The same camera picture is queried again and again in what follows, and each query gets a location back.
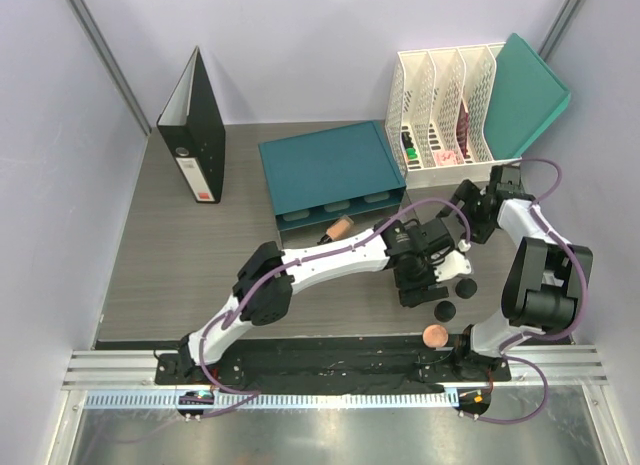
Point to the beige foundation bottle black cap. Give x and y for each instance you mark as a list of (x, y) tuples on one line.
[(337, 231)]

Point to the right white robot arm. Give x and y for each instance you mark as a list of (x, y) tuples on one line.
[(547, 286)]

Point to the teal folder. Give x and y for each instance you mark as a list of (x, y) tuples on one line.
[(527, 97)]

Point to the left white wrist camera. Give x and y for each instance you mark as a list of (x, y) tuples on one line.
[(455, 263)]

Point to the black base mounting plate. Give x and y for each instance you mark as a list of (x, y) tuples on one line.
[(400, 364)]

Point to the white mesh file organizer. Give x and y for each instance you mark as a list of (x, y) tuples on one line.
[(426, 91)]

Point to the orange round powder puff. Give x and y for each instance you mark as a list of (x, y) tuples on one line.
[(435, 336)]

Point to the black lever arch binder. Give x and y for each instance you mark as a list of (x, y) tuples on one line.
[(194, 133)]

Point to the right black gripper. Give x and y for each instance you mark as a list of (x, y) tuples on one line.
[(480, 233)]

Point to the teal makeup drawer organizer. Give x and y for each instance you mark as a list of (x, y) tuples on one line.
[(320, 176)]

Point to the pink sticky notes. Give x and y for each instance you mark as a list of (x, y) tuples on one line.
[(444, 158)]

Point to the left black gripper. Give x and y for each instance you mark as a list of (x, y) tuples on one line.
[(411, 294)]

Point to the green black marker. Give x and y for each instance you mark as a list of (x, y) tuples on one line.
[(409, 147)]

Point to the white slotted cable duct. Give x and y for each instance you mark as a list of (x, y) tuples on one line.
[(201, 399)]

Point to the dark red booklet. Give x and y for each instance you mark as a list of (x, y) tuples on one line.
[(462, 130)]

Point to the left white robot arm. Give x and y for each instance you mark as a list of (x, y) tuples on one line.
[(272, 276)]

